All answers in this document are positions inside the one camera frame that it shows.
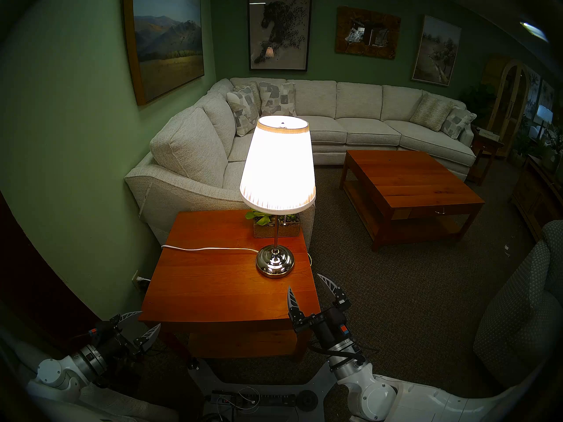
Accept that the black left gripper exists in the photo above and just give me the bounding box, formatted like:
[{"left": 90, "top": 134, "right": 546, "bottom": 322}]
[{"left": 89, "top": 311, "right": 162, "bottom": 361}]

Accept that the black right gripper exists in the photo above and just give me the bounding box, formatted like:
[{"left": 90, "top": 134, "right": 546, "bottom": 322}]
[{"left": 287, "top": 274, "right": 353, "bottom": 351}]

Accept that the chrome lamp with white shade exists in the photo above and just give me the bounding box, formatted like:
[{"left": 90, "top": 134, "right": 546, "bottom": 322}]
[{"left": 240, "top": 116, "right": 317, "bottom": 278}]

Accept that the small white shade lamp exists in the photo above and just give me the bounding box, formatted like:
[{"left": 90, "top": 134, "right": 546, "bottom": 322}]
[{"left": 534, "top": 105, "right": 554, "bottom": 140}]

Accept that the succulent plant in stone planter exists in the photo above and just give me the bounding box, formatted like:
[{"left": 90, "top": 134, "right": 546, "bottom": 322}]
[{"left": 245, "top": 209, "right": 301, "bottom": 239}]

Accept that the cherry wood side table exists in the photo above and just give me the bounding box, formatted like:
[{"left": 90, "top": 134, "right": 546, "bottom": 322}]
[{"left": 139, "top": 209, "right": 321, "bottom": 361}]

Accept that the dark maroon panel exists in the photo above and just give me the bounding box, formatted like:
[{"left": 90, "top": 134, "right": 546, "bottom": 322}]
[{"left": 0, "top": 192, "right": 102, "bottom": 353}]

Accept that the cherry wood coffee table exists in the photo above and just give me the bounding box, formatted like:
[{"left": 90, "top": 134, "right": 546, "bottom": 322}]
[{"left": 339, "top": 149, "right": 486, "bottom": 252}]

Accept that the beige sectional sofa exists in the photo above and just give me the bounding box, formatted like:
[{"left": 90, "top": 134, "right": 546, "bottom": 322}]
[{"left": 124, "top": 77, "right": 478, "bottom": 250}]

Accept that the grey patchwork throw pillow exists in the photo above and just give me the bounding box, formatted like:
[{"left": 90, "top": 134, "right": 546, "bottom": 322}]
[
  {"left": 259, "top": 81, "right": 297, "bottom": 117},
  {"left": 440, "top": 106, "right": 477, "bottom": 140},
  {"left": 226, "top": 86, "right": 260, "bottom": 137}
]

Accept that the teal dotted armchair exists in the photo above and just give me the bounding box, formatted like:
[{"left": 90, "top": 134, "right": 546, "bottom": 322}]
[{"left": 473, "top": 220, "right": 563, "bottom": 387}]

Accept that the beige striped throw pillow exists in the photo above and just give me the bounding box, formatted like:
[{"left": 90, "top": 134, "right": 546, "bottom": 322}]
[
  {"left": 234, "top": 81, "right": 263, "bottom": 114},
  {"left": 409, "top": 93, "right": 454, "bottom": 132}
]

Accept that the dark wood end table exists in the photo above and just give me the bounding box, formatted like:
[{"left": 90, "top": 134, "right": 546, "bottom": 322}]
[{"left": 467, "top": 127, "right": 506, "bottom": 186}]

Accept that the wooden dresser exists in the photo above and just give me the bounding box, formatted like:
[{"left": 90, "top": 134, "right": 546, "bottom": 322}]
[{"left": 510, "top": 155, "right": 563, "bottom": 242}]

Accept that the black framed horse artwork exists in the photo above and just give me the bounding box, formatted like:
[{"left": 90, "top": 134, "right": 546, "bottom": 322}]
[{"left": 247, "top": 0, "right": 313, "bottom": 72}]

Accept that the rustic wood framed mirror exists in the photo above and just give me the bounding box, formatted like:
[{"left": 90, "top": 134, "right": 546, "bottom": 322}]
[{"left": 335, "top": 6, "right": 402, "bottom": 60}]

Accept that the arched light wood cabinet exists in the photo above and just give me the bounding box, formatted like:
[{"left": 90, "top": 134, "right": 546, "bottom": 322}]
[{"left": 482, "top": 56, "right": 531, "bottom": 159}]

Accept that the framed tree painting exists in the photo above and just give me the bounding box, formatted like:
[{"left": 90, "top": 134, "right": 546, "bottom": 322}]
[{"left": 411, "top": 15, "right": 463, "bottom": 87}]

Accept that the framed mountain landscape painting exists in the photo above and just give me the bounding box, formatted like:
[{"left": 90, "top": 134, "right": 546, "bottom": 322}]
[{"left": 123, "top": 0, "right": 205, "bottom": 106}]

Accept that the ceiling light fixture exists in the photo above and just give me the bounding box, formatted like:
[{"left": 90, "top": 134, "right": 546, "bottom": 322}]
[{"left": 520, "top": 21, "right": 550, "bottom": 44}]

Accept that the white lamp power cord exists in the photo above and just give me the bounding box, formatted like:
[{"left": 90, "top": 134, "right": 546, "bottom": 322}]
[{"left": 136, "top": 244, "right": 260, "bottom": 290}]

